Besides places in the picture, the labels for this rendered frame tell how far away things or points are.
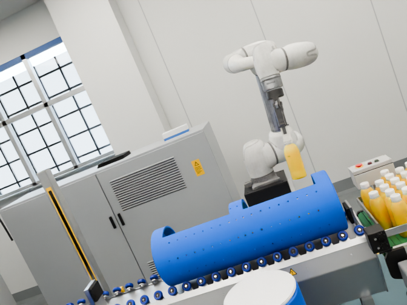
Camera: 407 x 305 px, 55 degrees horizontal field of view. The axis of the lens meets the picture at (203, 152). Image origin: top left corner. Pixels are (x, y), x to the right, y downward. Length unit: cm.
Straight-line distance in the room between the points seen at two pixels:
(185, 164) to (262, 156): 118
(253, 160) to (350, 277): 90
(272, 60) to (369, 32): 308
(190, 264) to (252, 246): 29
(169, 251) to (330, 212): 73
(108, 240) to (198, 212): 92
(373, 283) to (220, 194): 184
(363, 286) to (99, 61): 355
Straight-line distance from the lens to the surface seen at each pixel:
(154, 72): 472
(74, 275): 423
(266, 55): 175
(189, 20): 466
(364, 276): 196
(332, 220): 179
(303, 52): 180
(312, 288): 194
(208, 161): 344
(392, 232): 179
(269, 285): 154
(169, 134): 360
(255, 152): 242
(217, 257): 183
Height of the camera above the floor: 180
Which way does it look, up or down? 9 degrees down
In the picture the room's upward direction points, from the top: 23 degrees counter-clockwise
